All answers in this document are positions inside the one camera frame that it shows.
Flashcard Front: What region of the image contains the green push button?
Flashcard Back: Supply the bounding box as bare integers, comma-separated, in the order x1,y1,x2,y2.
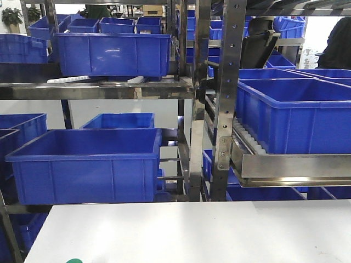
66,258,82,263

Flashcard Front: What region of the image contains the blue bin upper shelf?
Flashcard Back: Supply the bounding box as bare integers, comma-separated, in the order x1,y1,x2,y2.
56,33,172,77

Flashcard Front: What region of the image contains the black office chair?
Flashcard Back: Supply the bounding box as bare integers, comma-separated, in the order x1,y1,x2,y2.
240,16,280,69

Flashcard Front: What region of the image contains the blue bin behind lower left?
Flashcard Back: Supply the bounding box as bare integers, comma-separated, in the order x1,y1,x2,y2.
81,113,155,129

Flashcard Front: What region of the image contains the blue bin shelf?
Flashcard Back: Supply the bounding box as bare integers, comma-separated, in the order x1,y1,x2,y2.
56,33,172,77
236,78,350,154

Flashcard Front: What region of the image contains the potted plant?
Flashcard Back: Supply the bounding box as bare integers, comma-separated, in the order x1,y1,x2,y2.
2,7,23,26

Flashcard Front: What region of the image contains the blue bin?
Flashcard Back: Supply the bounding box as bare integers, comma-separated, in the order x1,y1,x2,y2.
5,128,162,205
81,113,155,129

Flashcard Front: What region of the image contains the steel shelving rack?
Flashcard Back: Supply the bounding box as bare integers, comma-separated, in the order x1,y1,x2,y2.
0,0,351,263

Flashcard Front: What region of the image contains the blue bin right shelf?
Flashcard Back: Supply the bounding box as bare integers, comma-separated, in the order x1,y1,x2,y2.
236,78,350,154

